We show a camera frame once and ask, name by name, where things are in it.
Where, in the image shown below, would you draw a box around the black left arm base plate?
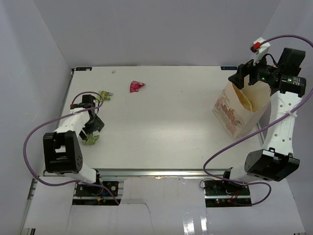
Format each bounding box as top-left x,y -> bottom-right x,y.
72,181 -> 121,206

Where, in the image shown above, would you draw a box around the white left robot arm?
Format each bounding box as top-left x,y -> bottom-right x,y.
43,94 -> 104,195

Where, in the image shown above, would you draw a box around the aluminium front rail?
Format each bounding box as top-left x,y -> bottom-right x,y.
43,168 -> 232,178

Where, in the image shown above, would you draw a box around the blue label right corner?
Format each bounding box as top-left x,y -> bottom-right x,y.
220,66 -> 238,71

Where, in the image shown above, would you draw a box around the green snack packet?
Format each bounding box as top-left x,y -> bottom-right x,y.
82,134 -> 100,145
97,91 -> 113,101

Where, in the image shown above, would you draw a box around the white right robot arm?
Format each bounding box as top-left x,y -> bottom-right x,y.
221,47 -> 306,195

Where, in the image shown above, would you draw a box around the printed paper bag orange handles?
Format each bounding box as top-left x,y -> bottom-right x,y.
212,77 -> 270,140

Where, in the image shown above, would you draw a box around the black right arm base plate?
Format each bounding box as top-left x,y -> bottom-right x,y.
200,179 -> 252,208

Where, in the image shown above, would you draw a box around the pink snack packet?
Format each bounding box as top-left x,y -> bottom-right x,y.
130,81 -> 145,93

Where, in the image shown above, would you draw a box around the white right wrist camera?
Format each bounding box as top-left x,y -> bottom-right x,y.
250,37 -> 270,66

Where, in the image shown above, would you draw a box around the blue label corner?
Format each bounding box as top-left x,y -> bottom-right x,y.
75,67 -> 92,71
220,66 -> 238,71

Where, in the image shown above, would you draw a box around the blue label left corner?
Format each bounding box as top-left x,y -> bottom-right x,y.
75,67 -> 92,71

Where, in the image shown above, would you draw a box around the tan snack pouch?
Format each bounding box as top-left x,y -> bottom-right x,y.
232,84 -> 253,112

